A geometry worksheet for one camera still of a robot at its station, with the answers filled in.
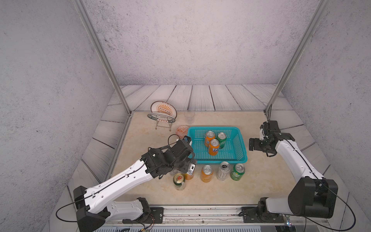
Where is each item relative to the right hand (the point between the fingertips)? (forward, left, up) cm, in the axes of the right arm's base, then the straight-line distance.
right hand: (260, 146), depth 84 cm
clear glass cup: (+31, +41, -8) cm, 53 cm away
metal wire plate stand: (+26, +64, -11) cm, 70 cm away
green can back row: (+7, +20, -2) cm, 22 cm away
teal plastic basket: (+3, +11, -13) cm, 17 cm away
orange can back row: (+9, +28, -2) cm, 30 cm away
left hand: (-14, +40, +9) cm, 43 cm away
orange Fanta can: (+2, +26, -4) cm, 26 cm away
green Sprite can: (-13, +14, -3) cm, 19 cm away
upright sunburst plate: (+30, +59, +3) cm, 66 cm away
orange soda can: (-15, +41, -9) cm, 45 cm away
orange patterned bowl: (+19, +46, -10) cm, 51 cm away
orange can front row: (-15, +31, -3) cm, 35 cm away
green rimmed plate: (+21, +60, +2) cm, 64 cm away
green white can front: (-19, +46, -3) cm, 50 cm away
